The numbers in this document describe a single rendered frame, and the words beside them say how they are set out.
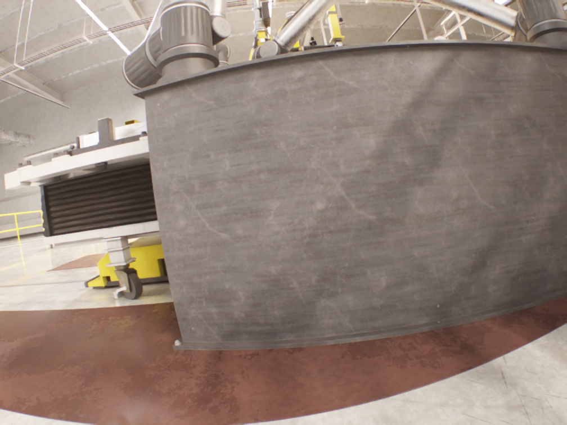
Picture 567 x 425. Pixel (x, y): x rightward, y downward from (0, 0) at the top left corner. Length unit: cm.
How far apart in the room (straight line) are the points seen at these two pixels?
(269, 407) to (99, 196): 162
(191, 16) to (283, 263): 92
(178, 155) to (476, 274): 103
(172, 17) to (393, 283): 118
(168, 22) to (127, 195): 109
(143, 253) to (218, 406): 146
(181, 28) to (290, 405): 120
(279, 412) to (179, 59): 109
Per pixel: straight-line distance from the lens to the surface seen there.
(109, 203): 204
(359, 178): 95
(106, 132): 178
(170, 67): 118
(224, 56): 164
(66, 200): 220
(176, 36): 122
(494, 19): 180
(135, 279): 190
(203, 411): 84
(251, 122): 99
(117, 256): 191
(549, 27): 149
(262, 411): 80
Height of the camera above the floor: 50
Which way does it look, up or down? 4 degrees down
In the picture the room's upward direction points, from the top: 8 degrees counter-clockwise
